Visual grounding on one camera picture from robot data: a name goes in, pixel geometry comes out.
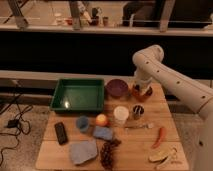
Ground black handled brush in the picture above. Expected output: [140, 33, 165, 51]
[134, 85, 141, 92]

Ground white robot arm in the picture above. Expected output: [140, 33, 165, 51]
[132, 45, 213, 171]

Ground purple bowl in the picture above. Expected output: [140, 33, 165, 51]
[105, 79, 129, 98]

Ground red bowl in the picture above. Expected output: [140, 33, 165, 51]
[131, 84, 153, 102]

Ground white cup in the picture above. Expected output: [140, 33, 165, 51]
[113, 106, 129, 125]

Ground green plastic tray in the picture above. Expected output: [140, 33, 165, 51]
[50, 78, 105, 113]

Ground red yellow apple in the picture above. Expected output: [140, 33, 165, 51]
[95, 114, 108, 126]

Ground dark metal can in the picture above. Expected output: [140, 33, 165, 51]
[133, 105, 144, 120]

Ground blue cup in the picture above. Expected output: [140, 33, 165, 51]
[76, 116, 89, 133]

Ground wooden board table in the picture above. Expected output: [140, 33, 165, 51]
[36, 83, 189, 171]

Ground metal fork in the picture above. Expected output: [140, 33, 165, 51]
[125, 123, 154, 129]

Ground black remote control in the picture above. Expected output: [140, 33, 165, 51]
[54, 122, 68, 145]

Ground grey blue cloth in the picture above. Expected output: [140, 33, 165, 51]
[70, 140, 98, 165]

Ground red chili pepper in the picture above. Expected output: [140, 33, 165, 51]
[151, 127, 166, 148]

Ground black cables on floor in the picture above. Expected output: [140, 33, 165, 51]
[0, 81, 34, 167]

